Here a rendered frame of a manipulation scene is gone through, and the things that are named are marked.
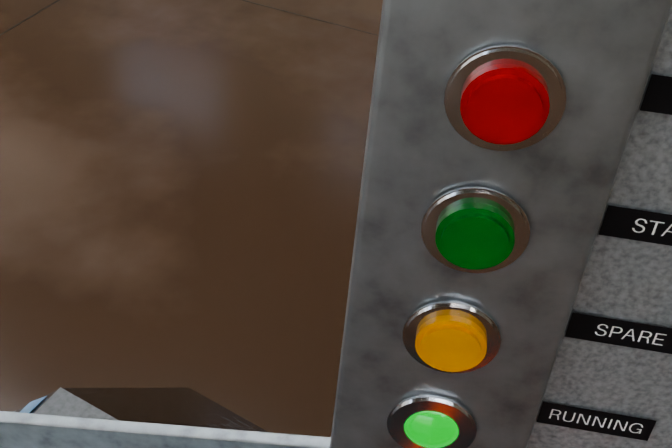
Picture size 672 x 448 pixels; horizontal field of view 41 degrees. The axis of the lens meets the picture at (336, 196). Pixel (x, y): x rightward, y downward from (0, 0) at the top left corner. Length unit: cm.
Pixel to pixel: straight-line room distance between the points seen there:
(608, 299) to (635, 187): 5
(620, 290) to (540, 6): 13
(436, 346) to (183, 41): 318
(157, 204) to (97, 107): 57
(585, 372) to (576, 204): 10
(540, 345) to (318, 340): 190
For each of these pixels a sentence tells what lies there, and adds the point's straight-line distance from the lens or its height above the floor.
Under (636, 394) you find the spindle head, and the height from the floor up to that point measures 134.
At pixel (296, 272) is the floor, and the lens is 241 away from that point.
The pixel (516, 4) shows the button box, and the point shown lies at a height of 151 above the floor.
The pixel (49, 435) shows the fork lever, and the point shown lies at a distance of 76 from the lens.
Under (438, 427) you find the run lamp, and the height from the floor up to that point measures 133.
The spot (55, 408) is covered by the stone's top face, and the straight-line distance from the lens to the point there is 103.
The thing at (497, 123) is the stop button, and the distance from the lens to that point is 27.
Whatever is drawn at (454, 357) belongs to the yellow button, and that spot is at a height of 137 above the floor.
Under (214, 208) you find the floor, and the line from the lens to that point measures 261.
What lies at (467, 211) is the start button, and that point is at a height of 144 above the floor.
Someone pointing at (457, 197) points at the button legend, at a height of 144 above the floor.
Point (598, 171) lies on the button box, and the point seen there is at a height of 146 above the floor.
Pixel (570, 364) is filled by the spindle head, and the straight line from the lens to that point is 37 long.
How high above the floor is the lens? 161
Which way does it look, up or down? 37 degrees down
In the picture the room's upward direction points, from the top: 6 degrees clockwise
